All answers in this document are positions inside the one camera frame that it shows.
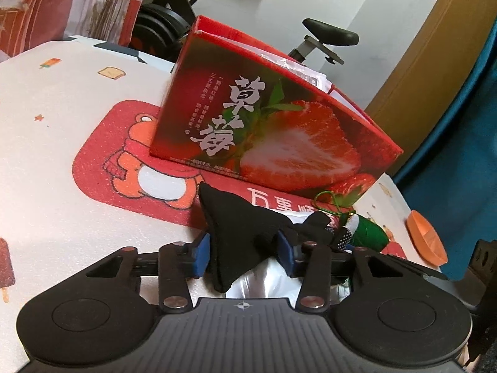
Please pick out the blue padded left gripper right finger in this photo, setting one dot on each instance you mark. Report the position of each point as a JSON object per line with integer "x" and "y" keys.
{"x": 288, "y": 253}

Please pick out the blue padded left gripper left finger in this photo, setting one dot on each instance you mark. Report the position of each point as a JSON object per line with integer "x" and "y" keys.
{"x": 201, "y": 253}

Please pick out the black sock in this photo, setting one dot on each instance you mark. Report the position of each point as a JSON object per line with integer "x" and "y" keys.
{"x": 244, "y": 235}

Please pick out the white plastic package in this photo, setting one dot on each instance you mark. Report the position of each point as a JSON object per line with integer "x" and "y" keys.
{"x": 266, "y": 280}

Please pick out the red bear cartoon mat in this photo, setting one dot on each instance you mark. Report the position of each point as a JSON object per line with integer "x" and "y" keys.
{"x": 114, "y": 165}

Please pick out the orange plastic dish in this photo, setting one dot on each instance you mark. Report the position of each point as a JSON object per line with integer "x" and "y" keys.
{"x": 426, "y": 240}

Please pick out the red strawberry cardboard box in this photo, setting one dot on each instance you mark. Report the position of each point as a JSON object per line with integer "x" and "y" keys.
{"x": 220, "y": 113}

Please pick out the white patterned tablecloth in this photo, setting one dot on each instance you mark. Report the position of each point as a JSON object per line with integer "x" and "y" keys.
{"x": 66, "y": 107}

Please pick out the clear bag of dark socks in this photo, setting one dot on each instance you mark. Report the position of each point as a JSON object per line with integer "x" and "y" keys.
{"x": 315, "y": 78}

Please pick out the teal blue fabric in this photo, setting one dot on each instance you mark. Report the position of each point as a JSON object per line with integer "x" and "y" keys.
{"x": 451, "y": 178}

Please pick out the wooden door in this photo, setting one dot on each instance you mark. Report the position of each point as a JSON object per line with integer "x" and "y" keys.
{"x": 431, "y": 72}

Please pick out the black exercise bike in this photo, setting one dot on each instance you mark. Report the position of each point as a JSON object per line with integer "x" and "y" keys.
{"x": 294, "y": 26}

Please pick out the red floral curtain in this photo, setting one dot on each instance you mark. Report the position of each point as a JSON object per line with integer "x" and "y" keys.
{"x": 28, "y": 23}

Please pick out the green plush toy with string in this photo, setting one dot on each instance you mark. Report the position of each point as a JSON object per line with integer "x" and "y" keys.
{"x": 351, "y": 229}

